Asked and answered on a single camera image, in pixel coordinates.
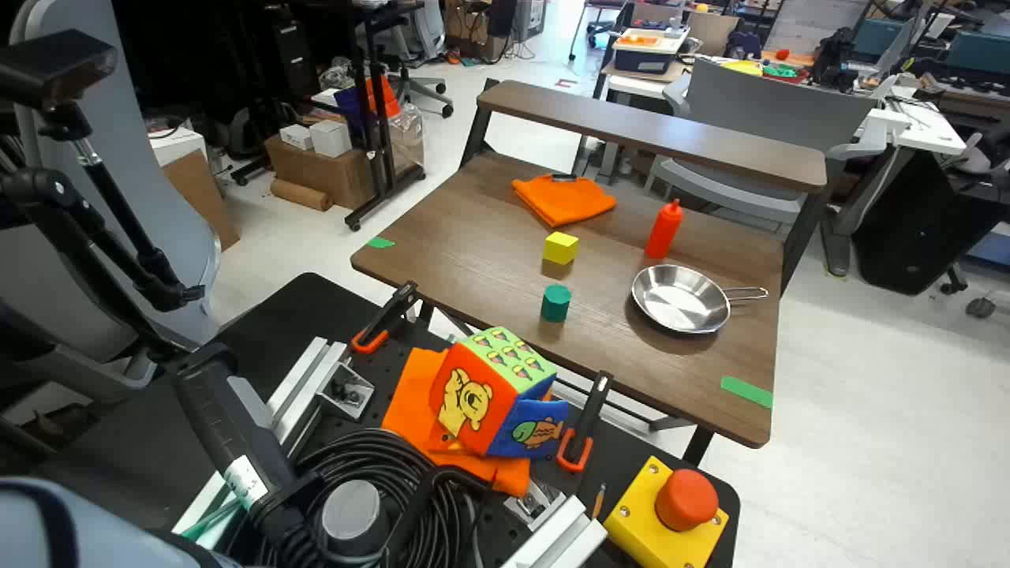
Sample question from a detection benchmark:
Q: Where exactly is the red squeeze bottle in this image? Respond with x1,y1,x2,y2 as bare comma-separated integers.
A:
645,199,687,264

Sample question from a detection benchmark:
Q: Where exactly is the brown wooden shelf riser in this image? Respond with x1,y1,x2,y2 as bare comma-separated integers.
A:
458,78,830,290

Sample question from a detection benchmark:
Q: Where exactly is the black coiled cable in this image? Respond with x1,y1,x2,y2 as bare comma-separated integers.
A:
234,426,489,568

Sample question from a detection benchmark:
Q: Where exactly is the brown cardboard box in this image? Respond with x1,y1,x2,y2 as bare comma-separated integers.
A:
261,132,380,213

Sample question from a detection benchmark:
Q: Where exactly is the orange folded cloth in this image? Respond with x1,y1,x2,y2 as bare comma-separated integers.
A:
508,174,622,229

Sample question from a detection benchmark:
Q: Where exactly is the yellow emergency stop box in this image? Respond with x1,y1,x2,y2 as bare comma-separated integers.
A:
602,454,734,568

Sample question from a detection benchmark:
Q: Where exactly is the yellow cube block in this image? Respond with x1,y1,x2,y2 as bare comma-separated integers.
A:
540,229,581,272

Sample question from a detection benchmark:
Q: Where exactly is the silver aluminium rail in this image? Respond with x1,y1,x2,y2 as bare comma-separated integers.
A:
170,334,353,542
503,492,614,568

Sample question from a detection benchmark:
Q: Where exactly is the black metal floor stand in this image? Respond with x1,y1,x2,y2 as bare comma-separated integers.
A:
342,6,428,235

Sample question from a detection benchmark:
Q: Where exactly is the silver metal pan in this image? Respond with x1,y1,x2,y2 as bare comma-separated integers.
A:
628,262,772,341

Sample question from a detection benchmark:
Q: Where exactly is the black perforated base board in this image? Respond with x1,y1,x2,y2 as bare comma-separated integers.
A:
40,272,742,568

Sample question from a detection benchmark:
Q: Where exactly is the colourful soft toy cube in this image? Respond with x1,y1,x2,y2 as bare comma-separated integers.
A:
425,326,581,460

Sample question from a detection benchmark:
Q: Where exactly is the green cylinder block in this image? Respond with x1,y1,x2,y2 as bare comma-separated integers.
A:
540,282,576,326

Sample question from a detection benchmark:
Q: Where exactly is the black orange clamp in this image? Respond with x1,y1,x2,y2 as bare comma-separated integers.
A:
553,371,617,481
346,282,424,360

